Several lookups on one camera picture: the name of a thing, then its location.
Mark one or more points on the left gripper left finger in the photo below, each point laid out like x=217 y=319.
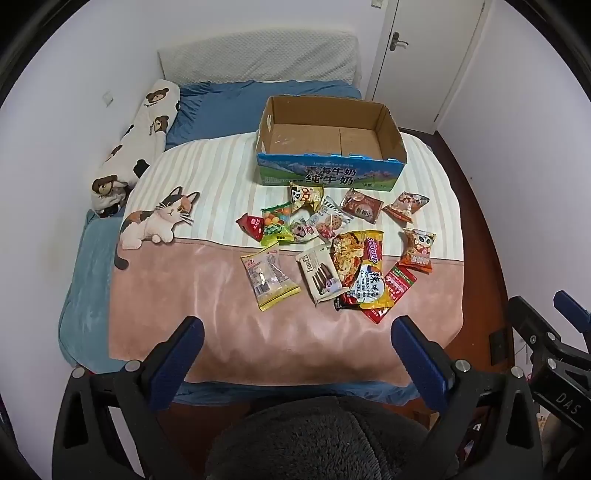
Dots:
x=86 y=444

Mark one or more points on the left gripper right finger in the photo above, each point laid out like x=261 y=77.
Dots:
x=487 y=427

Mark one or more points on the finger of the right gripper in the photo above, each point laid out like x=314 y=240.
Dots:
x=572 y=311
x=532 y=327

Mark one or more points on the orange panda snack packet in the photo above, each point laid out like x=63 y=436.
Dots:
x=417 y=252

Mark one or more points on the yellow Sedaap noodle packet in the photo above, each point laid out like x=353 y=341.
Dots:
x=358 y=258

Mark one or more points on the yellow clear snack packet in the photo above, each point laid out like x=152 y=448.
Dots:
x=269 y=283

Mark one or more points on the brown cake packet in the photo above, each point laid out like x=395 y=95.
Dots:
x=362 y=206

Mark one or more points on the white chocolate biscuit packet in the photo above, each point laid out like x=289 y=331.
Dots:
x=320 y=274

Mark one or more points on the white cookie packet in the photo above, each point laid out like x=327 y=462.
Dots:
x=329 y=220

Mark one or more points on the small red snack packet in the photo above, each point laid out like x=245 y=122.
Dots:
x=253 y=226

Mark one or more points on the green candy packet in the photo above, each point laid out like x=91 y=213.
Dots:
x=276 y=225

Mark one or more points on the yellow panda snack packet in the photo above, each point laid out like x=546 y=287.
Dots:
x=305 y=197

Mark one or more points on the pale green snack packet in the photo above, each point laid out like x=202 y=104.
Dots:
x=301 y=228

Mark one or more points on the teal blanket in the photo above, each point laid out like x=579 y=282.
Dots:
x=83 y=322

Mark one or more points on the black fuzzy clothing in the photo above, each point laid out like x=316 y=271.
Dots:
x=317 y=438

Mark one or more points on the cardboard milk box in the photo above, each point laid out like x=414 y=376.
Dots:
x=333 y=142

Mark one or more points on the bear print long pillow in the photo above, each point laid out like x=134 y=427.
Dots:
x=142 y=143

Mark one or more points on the white door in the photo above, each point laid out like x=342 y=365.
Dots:
x=417 y=83

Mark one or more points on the blue bed sheet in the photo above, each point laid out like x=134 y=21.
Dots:
x=209 y=110

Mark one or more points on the grey quilted pillow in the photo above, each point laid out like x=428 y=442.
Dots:
x=268 y=55

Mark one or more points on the white wall switch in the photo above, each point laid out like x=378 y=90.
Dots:
x=107 y=98

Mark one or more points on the metal door handle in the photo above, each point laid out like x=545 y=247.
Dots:
x=397 y=42

